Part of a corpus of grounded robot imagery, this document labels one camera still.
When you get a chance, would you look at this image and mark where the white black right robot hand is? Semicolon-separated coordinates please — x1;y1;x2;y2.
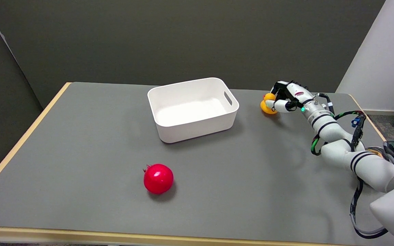
265;81;316;114

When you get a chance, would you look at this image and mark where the yellow rubber duck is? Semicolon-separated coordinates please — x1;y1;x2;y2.
260;93;279;115

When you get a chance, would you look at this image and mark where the black gold drink can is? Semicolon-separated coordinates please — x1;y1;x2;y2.
367;146;386;158

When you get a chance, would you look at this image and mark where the white plastic storage bin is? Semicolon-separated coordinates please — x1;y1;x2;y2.
147;77;240;144

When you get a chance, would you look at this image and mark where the red pomegranate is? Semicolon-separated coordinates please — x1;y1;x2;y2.
143;164;174;194

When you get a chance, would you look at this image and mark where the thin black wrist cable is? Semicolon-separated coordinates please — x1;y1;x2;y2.
315;93;335;115

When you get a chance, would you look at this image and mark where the black green sleeved cable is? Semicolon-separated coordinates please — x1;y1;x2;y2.
311;110;367;156

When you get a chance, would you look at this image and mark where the black grey looping cable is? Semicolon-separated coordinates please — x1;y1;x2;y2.
350;142;394;239

